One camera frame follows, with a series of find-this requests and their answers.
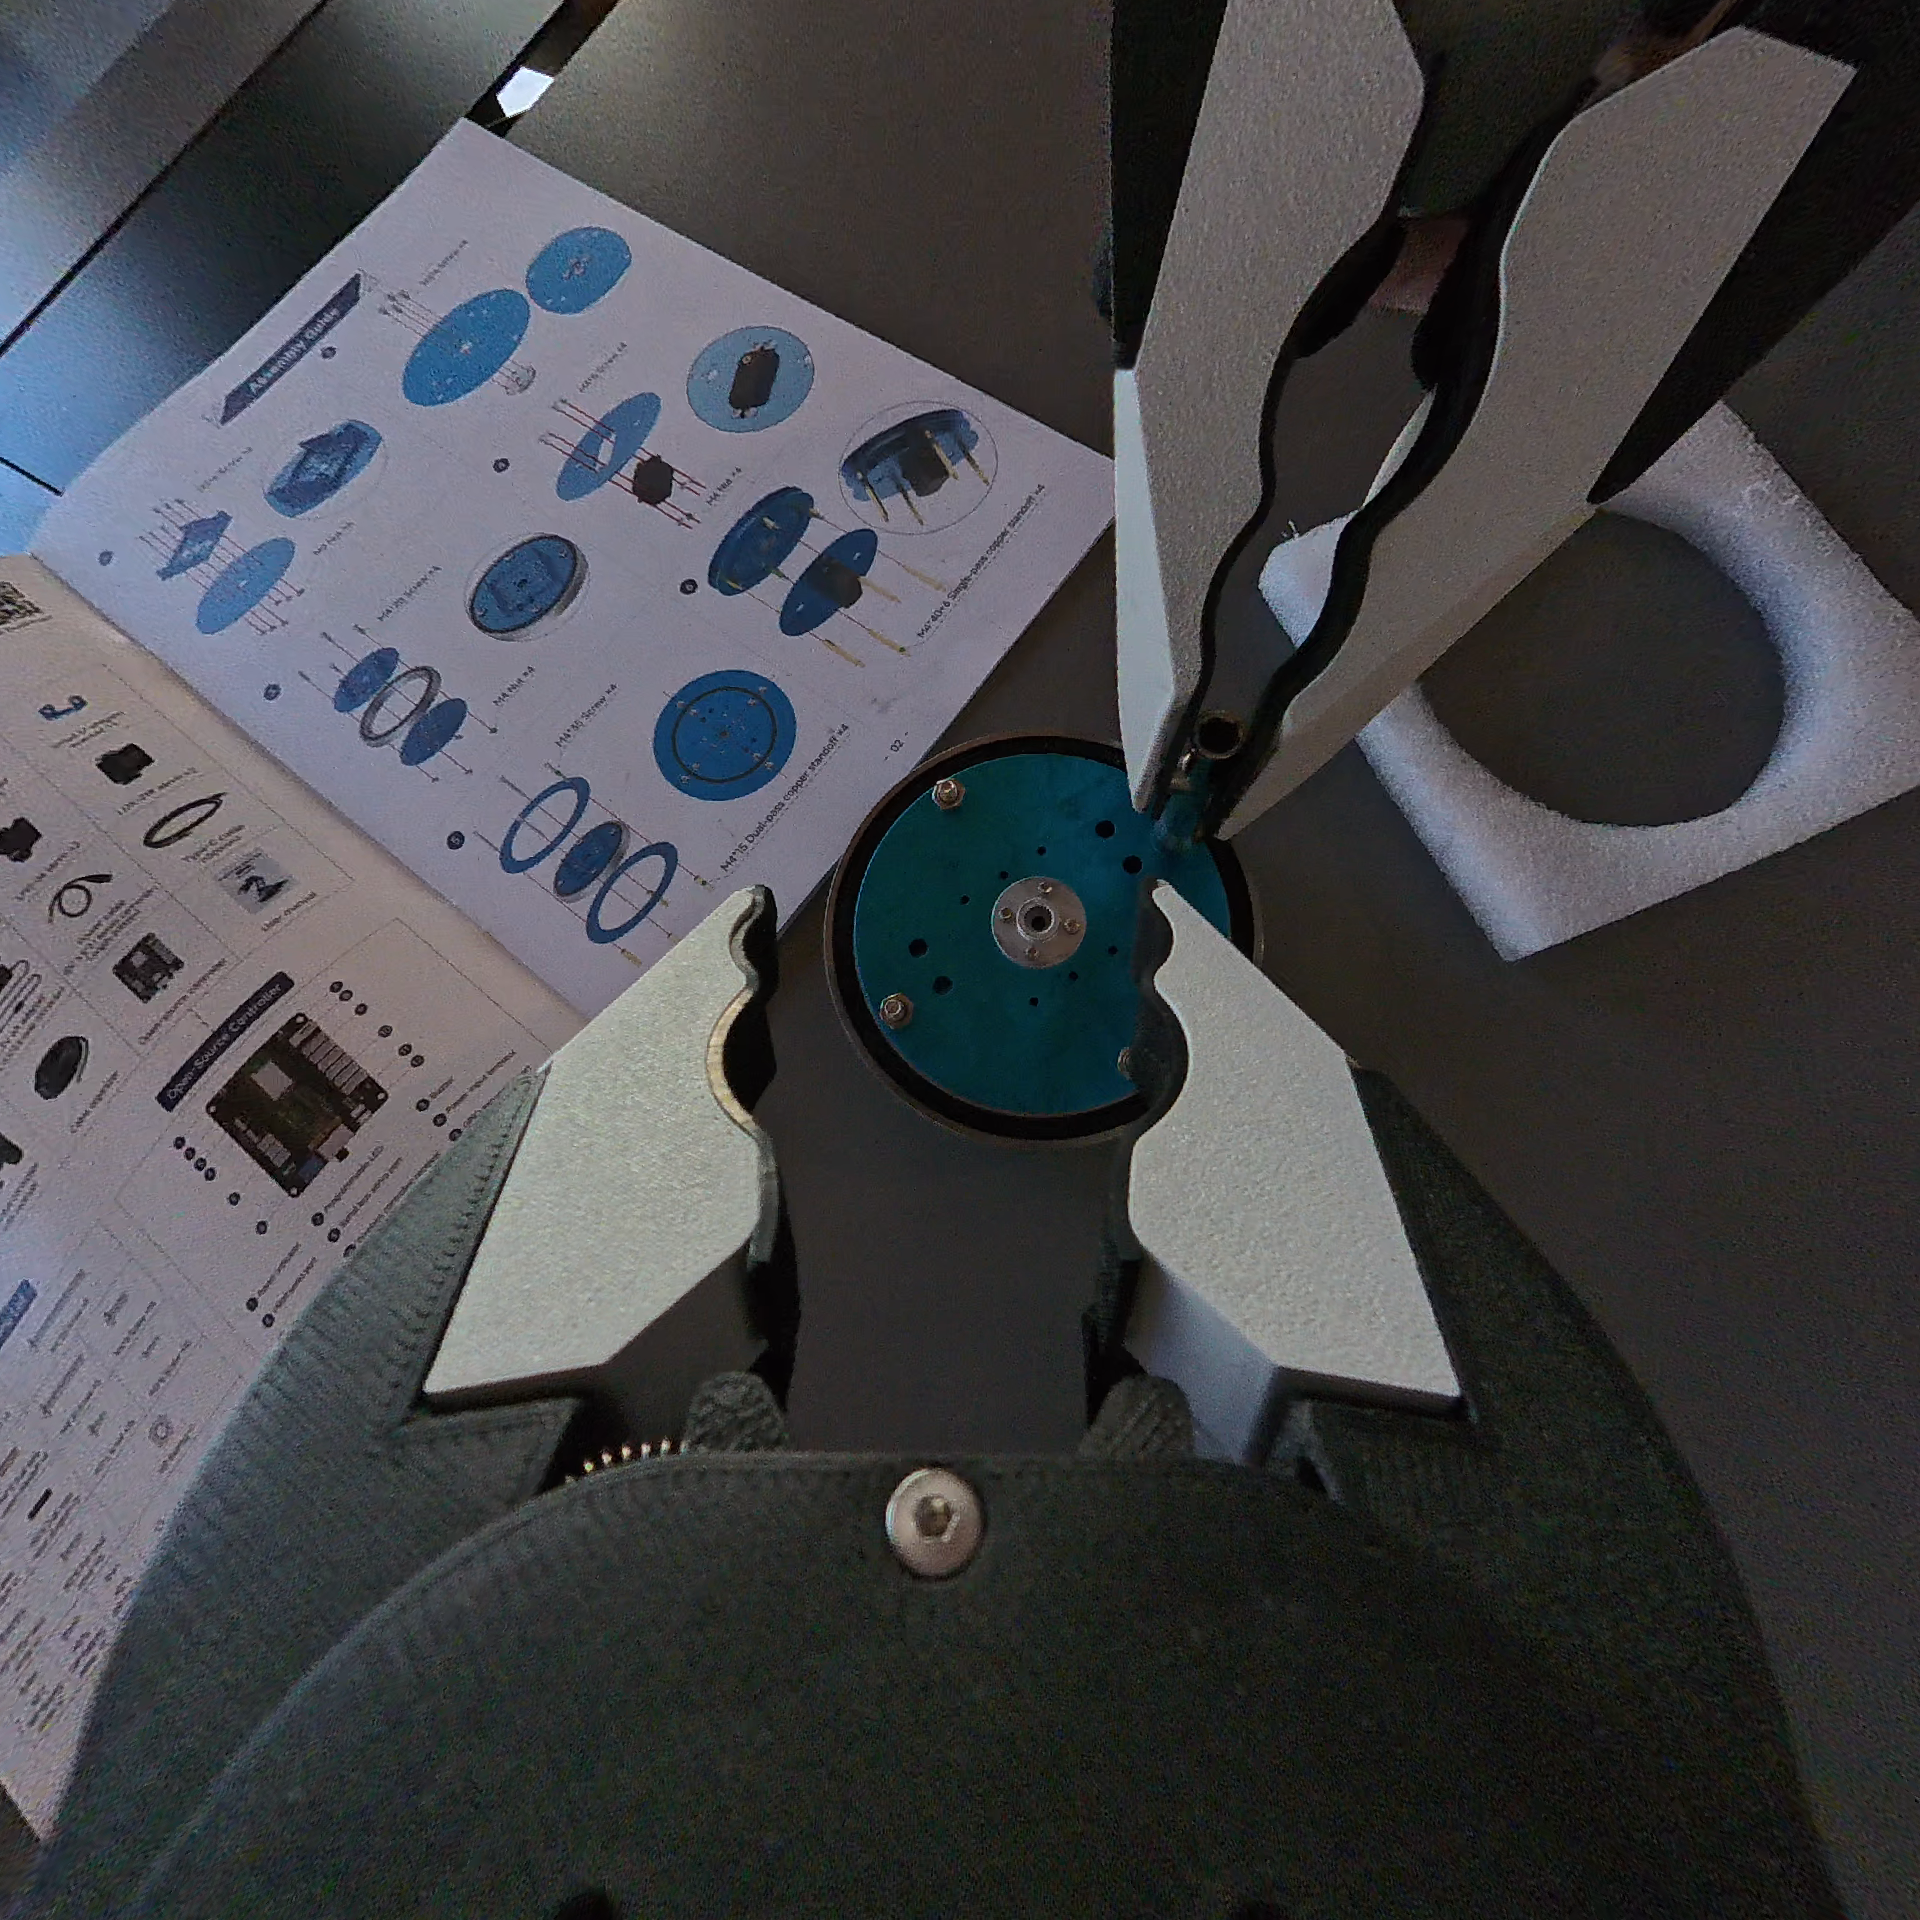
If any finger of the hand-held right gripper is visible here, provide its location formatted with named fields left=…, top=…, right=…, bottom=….
left=1113, top=0, right=1426, bottom=822
left=1198, top=32, right=1860, bottom=839

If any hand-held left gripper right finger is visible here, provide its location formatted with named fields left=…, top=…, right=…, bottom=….
left=1088, top=878, right=1466, bottom=1467

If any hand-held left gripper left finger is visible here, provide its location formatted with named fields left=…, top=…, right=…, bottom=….
left=430, top=881, right=793, bottom=1410

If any small metal socket wrench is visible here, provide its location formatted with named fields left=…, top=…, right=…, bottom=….
left=1162, top=700, right=1244, bottom=839

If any blue round base plate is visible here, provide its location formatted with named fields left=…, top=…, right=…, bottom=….
left=826, top=733, right=1251, bottom=1144

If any dark grey desk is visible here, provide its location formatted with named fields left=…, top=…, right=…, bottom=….
left=0, top=0, right=1920, bottom=1920

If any person's right hand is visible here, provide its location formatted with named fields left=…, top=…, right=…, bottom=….
left=1383, top=217, right=1466, bottom=315

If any white foam square with hole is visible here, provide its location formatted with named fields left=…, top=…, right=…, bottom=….
left=1264, top=405, right=1887, bottom=965

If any white instruction booklet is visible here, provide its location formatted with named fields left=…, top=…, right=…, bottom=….
left=0, top=114, right=1113, bottom=1825

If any black desk with cable flap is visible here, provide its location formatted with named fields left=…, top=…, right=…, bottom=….
left=0, top=0, right=589, bottom=546

